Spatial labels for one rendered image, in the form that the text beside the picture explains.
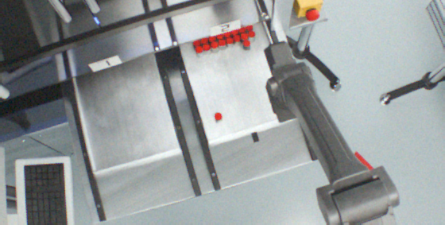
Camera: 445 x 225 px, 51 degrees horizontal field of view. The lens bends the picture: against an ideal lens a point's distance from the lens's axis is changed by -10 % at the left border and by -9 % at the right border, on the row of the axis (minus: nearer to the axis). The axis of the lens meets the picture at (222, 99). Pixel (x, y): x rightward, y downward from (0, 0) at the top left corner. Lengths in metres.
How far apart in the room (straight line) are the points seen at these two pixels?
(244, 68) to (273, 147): 0.24
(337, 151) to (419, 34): 1.93
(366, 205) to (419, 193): 1.77
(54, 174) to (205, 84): 0.54
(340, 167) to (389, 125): 1.72
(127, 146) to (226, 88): 0.33
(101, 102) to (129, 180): 0.25
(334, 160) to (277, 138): 0.69
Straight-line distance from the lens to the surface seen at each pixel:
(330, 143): 0.81
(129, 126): 1.49
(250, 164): 1.44
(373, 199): 0.72
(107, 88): 1.54
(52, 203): 1.58
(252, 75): 1.50
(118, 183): 1.48
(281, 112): 1.17
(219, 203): 2.32
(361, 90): 2.48
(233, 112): 1.47
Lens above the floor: 2.31
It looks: 75 degrees down
